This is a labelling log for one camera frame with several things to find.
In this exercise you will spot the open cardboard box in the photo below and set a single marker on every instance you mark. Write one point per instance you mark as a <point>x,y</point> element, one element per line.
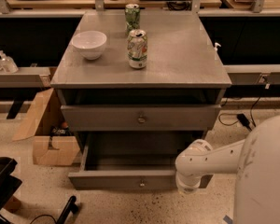
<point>42,118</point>

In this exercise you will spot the white ceramic bowl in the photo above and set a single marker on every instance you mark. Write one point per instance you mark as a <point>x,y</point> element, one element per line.
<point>89,44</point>

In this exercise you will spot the white green soda can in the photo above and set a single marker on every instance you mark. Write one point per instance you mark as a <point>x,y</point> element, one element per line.
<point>137,49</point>

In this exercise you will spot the grey drawer cabinet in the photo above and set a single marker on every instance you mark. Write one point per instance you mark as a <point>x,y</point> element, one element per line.
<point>182,65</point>

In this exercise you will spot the grey drawer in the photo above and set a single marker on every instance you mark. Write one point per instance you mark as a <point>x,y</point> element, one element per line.
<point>131,160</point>
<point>140,117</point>

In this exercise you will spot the clear sanitizer bottle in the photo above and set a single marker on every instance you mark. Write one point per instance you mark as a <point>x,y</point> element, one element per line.
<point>8,63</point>

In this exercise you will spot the grey metal shelf rail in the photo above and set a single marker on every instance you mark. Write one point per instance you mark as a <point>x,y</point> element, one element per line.
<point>25,77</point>

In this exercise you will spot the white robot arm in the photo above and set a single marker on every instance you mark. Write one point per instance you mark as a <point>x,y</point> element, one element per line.
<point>256,163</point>

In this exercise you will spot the white pump dispenser top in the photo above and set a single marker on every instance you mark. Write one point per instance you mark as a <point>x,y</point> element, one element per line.
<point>217,46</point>

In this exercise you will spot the grey top drawer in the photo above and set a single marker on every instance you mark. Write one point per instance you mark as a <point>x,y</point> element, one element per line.
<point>140,117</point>

